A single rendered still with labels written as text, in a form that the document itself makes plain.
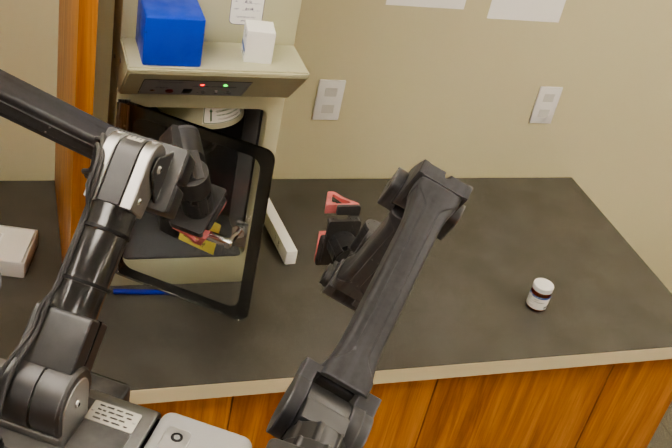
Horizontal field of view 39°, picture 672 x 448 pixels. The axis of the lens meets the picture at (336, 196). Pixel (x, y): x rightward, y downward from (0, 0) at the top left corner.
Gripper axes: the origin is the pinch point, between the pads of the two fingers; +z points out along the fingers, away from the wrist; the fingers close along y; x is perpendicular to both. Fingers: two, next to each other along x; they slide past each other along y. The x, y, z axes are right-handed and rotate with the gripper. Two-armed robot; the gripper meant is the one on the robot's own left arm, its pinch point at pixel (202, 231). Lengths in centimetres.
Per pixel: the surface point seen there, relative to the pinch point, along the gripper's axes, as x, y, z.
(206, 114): -9.6, -21.5, -4.8
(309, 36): -8, -68, 19
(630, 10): 62, -120, 30
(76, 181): -22.8, 3.5, -7.9
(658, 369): 95, -38, 59
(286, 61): 4.8, -27.9, -20.2
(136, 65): -14.8, -10.6, -28.4
